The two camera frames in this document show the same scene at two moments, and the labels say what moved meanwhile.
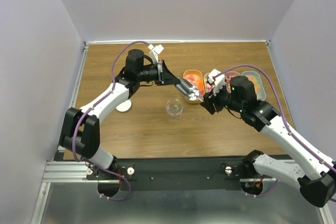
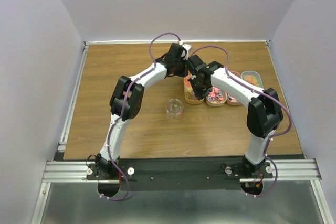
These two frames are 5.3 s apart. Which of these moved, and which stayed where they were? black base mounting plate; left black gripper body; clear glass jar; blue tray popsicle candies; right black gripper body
Moved: right black gripper body; left black gripper body
Stayed: blue tray popsicle candies; black base mounting plate; clear glass jar
